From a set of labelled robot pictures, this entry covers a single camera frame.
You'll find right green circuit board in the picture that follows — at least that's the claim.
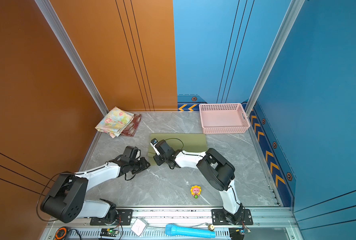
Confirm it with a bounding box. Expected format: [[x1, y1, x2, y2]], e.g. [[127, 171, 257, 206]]
[[237, 227, 251, 235]]

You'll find pink perforated plastic basket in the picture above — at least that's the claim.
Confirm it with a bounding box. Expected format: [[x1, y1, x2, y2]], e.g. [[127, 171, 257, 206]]
[[199, 103, 251, 134]]

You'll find orange black tape measure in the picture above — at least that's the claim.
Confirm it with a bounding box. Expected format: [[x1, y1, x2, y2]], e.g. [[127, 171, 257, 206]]
[[54, 227, 69, 240]]

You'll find floral pastel skirt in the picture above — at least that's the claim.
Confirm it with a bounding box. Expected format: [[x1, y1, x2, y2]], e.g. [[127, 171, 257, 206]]
[[95, 107, 135, 138]]

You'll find green circuit board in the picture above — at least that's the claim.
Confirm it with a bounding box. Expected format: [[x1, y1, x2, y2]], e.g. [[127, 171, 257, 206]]
[[237, 227, 251, 235], [100, 228, 120, 239]]

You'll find small brass cylinder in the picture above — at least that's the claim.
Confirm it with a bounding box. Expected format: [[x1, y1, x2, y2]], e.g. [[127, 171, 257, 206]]
[[208, 225, 215, 232]]

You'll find cyan toy microphone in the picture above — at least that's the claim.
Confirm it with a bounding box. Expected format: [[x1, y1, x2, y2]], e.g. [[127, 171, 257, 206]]
[[165, 224, 216, 239]]

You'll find yellow sunflower toy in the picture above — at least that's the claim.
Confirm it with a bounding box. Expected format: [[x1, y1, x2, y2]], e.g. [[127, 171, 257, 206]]
[[191, 186, 202, 199]]

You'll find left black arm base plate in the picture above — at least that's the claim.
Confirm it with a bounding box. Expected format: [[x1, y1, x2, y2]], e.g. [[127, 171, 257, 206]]
[[90, 209, 133, 226]]

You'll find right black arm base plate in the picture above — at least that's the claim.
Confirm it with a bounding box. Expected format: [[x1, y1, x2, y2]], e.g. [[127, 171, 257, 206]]
[[211, 209, 254, 226]]

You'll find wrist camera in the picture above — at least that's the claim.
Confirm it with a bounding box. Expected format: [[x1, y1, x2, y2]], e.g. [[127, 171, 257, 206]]
[[122, 146, 141, 163], [150, 138, 160, 156]]

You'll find red plaid skirt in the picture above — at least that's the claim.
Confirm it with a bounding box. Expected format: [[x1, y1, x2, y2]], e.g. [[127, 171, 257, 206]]
[[121, 114, 142, 137]]

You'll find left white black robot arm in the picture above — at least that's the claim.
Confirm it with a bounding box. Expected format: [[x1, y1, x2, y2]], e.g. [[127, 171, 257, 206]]
[[40, 157, 150, 225]]

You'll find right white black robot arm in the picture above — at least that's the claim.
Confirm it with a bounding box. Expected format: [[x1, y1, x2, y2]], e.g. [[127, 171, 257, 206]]
[[150, 139, 245, 225]]

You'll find white square card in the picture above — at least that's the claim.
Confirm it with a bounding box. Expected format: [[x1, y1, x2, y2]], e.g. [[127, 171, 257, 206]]
[[131, 218, 149, 237]]

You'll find left green circuit board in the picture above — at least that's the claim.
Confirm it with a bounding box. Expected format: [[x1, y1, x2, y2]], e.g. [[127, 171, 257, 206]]
[[100, 228, 120, 239]]

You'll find olive green skirt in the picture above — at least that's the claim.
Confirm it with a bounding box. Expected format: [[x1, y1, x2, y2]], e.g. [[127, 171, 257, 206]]
[[150, 133, 209, 153]]

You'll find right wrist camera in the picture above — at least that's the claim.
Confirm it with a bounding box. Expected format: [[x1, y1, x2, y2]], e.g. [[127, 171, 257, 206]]
[[150, 138, 160, 156]]

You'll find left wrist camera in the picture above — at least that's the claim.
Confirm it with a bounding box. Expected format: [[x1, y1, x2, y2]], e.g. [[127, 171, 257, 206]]
[[122, 146, 141, 163]]

